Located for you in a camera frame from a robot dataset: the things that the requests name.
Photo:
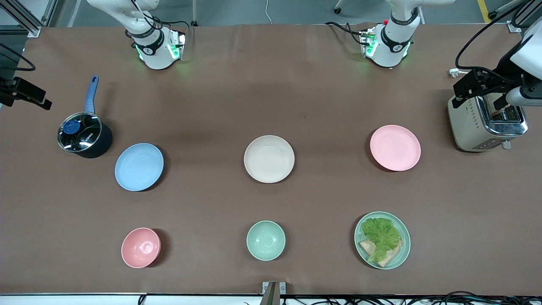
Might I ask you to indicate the pink plate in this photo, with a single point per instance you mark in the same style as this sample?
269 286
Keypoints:
395 148

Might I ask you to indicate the blue plate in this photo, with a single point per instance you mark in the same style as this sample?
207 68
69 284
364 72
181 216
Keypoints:
139 167

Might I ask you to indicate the right arm base control box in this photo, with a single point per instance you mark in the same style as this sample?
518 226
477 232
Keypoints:
177 44

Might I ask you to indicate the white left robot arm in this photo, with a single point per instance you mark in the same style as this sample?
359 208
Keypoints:
391 42

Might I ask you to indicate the left arm base control box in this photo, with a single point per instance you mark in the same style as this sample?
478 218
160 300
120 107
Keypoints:
368 42

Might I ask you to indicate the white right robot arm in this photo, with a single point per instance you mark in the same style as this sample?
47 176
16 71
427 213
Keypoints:
156 55

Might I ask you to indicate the toast slice in toaster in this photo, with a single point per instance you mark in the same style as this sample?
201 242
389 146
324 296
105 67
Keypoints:
491 102

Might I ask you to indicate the beige chrome toaster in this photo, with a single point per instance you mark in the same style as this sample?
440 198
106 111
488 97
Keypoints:
470 127

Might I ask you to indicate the glass lid with blue knob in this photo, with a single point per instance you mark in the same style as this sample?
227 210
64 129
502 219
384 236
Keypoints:
87 135

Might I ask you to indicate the black stand foot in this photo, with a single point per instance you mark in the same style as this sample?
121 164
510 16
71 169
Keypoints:
492 15

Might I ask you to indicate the black chair caster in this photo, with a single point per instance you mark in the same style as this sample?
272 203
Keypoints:
337 10

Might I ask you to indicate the green lettuce leaf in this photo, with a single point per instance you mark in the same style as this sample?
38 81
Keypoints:
381 235

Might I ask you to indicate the green plate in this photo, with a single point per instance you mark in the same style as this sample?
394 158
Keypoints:
405 250

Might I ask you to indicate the brown bread slice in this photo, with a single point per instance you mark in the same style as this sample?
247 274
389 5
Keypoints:
391 256

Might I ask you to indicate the pink bowl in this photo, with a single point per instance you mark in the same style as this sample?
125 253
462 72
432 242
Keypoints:
141 248

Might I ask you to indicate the grey vertical pole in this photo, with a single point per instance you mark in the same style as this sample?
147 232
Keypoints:
194 12

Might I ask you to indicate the brown table cover mat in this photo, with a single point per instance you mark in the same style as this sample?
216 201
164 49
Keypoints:
271 84

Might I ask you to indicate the beige plate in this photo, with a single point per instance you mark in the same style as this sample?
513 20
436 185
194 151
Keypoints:
269 159

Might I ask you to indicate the green bowl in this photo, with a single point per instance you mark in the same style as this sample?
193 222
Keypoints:
266 240

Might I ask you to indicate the aluminium frame profile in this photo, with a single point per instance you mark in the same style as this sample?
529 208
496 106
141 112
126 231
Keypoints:
514 26
25 19

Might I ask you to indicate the metal table bracket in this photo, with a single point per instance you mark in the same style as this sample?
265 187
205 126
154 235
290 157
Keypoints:
273 292

